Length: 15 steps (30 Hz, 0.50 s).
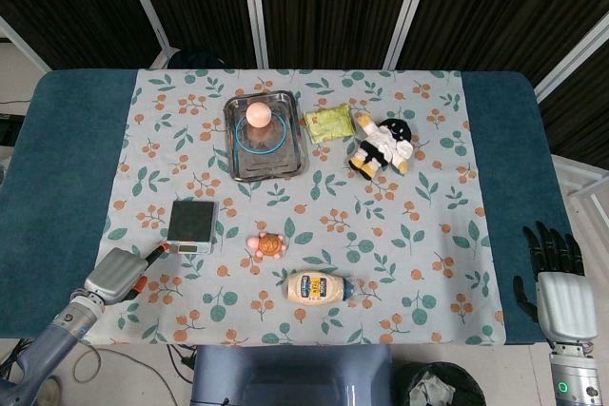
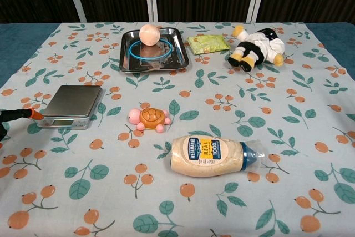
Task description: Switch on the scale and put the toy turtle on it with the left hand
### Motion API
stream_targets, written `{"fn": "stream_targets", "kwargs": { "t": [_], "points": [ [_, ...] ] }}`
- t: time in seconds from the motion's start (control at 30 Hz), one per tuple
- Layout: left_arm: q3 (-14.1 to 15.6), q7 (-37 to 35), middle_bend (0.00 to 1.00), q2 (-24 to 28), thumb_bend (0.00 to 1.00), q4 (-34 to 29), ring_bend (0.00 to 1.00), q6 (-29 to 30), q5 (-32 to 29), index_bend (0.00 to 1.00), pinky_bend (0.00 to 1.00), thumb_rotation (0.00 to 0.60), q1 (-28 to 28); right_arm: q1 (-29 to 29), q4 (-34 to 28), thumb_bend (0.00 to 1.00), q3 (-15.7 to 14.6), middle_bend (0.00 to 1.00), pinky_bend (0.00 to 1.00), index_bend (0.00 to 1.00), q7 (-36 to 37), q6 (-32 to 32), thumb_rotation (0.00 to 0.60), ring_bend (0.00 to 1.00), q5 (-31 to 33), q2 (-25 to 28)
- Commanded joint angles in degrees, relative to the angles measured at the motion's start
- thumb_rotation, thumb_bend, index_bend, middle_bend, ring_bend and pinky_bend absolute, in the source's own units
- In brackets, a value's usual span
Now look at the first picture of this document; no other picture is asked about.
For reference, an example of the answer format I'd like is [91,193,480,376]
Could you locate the floral printed tablecloth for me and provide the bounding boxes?
[78,68,506,347]

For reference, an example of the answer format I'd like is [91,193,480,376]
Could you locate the trash bin with black bag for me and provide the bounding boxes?
[396,361,488,406]

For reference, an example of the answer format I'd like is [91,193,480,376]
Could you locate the stainless steel tray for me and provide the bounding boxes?
[223,88,308,183]

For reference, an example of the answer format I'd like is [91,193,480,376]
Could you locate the blue robot torso base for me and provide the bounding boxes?
[189,344,396,406]

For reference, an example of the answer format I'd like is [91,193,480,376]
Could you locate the teal table cover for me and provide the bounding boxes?
[0,68,596,346]

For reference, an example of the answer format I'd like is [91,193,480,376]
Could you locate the penguin plush toy white jacket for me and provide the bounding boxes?
[347,112,416,181]

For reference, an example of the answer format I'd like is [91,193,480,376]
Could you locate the white metal rack frame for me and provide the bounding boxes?
[551,153,609,229]

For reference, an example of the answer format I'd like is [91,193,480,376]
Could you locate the blue rubber ring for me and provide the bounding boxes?
[232,107,287,157]

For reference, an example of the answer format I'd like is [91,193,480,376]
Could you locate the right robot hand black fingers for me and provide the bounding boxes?
[512,221,599,343]

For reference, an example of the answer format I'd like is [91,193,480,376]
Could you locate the light grey shoe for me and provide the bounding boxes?
[40,375,65,403]

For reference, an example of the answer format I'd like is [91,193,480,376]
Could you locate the green snack packet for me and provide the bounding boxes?
[304,103,356,144]

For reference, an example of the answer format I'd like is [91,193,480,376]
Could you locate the peach coloured ball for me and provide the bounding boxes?
[245,102,274,129]

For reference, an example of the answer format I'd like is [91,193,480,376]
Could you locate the small digital scale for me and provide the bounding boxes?
[166,200,218,256]

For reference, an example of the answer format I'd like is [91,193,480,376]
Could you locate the pink and orange toy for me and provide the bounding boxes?
[245,232,289,262]

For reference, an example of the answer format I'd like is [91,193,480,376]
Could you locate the black chair back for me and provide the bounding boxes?
[166,47,230,71]

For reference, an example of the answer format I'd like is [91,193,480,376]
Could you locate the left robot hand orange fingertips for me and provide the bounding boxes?
[83,242,171,305]

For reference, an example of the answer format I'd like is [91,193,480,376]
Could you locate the mayonnaise squeeze bottle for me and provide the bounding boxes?
[285,269,358,305]

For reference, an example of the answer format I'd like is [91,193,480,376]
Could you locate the grey floor cable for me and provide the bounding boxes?
[69,346,192,406]

